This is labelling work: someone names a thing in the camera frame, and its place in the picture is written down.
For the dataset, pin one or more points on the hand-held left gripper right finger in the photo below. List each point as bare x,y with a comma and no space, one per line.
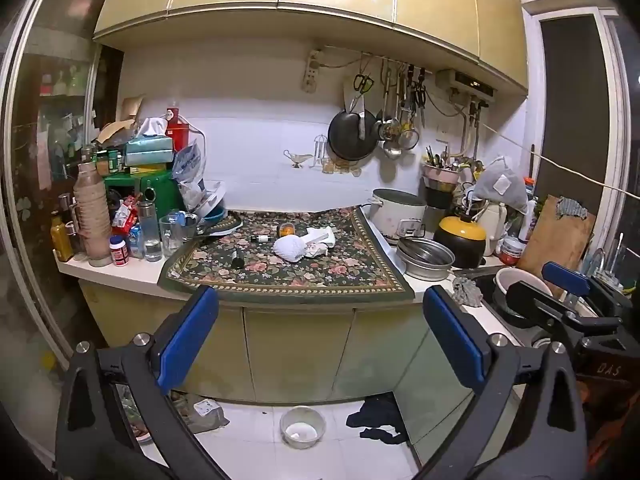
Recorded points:
452,335

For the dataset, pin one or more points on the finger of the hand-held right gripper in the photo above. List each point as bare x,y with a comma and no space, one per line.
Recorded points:
535,302
565,276

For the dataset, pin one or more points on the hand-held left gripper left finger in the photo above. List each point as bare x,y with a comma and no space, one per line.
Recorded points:
187,340

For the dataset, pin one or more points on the white sink bowl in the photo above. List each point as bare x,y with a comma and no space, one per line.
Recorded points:
510,280

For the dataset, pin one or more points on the wooden cutting board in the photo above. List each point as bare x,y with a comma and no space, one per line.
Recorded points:
550,245

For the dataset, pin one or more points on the grey dish rag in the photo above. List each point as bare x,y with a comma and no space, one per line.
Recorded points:
467,291

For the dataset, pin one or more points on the red lidded jar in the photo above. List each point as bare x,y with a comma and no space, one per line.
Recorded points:
512,251

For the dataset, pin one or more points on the grey bag white label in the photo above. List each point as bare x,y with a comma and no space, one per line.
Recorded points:
202,412

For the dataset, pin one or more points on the steel basin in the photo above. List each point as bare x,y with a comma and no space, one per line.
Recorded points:
425,260

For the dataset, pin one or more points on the white jug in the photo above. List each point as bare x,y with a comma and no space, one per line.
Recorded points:
495,227

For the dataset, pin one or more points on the yellow black pot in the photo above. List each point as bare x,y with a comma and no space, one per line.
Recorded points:
460,245

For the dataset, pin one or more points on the small black bottle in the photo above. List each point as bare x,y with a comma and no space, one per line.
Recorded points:
237,258

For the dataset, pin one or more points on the glass mug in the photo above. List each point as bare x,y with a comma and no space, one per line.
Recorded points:
171,237

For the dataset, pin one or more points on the grey hanging cloth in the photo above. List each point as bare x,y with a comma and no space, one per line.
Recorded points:
500,185

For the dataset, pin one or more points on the dark blue cloth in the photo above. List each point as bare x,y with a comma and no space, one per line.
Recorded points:
372,415

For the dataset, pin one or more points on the clear bottle black cap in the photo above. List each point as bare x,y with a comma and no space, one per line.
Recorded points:
150,230

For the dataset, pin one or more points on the small dropper bottle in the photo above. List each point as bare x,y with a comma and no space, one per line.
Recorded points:
261,238

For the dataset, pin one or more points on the floral cloth mat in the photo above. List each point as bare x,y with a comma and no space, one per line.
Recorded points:
300,280

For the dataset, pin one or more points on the white cooker pot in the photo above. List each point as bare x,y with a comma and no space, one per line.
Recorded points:
395,215

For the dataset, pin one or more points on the white foam net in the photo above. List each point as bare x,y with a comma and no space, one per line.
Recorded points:
290,249

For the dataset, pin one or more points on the red snack packet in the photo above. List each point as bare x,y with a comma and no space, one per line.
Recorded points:
125,217

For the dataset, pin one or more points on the white floor bowl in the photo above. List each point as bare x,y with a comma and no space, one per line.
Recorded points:
302,427

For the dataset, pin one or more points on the small orange container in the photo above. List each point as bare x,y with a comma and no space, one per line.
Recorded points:
286,230

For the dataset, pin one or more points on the pink utensil holder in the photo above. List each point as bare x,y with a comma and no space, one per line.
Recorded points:
440,176

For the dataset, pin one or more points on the yellow oil bottle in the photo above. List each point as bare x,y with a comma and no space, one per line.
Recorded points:
61,242

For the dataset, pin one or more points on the green box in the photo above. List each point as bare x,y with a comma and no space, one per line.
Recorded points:
150,182

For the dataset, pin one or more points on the white crumpled tissue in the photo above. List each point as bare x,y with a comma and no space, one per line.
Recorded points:
320,240

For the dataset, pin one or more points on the blue printed plastic bag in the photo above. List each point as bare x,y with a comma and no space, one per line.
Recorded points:
190,170

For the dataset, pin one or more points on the teal tissue pack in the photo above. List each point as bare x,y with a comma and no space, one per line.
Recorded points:
148,150

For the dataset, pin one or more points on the metal strainer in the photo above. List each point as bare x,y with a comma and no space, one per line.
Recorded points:
409,138

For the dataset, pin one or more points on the glass gravy boat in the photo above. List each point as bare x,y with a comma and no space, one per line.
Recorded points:
295,159

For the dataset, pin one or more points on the metal ladle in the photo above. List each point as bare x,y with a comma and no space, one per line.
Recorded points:
387,130

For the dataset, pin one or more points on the red carton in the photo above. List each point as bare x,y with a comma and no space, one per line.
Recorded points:
173,117

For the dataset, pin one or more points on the black wok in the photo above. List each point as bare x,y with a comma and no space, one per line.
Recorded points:
347,135

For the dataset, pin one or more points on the glass sliding door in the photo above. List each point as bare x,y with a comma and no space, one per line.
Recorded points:
40,135

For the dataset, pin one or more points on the white power strip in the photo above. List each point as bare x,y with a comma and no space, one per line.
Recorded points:
311,72

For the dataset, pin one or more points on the white window frame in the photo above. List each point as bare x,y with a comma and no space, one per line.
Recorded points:
607,110

